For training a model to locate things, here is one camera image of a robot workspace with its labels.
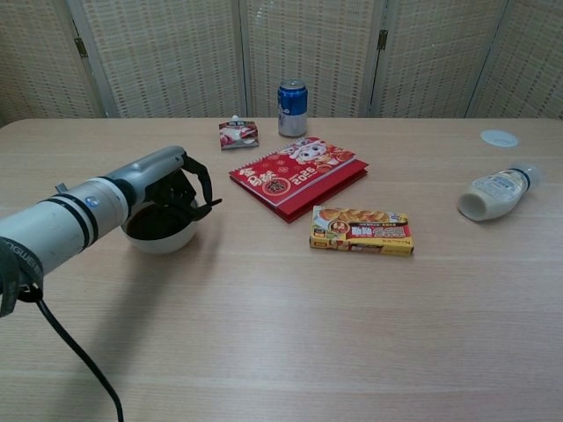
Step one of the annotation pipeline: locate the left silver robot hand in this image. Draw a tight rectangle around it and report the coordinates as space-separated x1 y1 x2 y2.
107 145 214 223

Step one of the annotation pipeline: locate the white bowl with dark liquid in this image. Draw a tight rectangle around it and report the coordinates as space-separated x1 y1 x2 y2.
121 193 199 256

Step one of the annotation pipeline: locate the white sauce bottle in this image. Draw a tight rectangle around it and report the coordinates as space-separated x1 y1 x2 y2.
457 161 545 222

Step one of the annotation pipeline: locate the blue and silver drink can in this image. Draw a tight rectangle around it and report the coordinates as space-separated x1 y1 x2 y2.
276 78 308 138

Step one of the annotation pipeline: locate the red desk calendar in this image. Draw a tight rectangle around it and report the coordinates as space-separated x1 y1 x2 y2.
228 137 369 225

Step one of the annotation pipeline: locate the woven folding screen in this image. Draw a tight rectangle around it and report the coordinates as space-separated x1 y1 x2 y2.
0 0 563 120

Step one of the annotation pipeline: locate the red drink pouch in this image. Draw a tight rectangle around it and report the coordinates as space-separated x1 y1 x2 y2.
218 113 260 151

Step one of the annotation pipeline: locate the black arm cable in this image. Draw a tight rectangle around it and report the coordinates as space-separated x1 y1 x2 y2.
0 236 126 422

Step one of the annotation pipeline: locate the yellow curry box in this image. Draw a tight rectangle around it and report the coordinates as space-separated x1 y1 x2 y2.
309 205 415 258

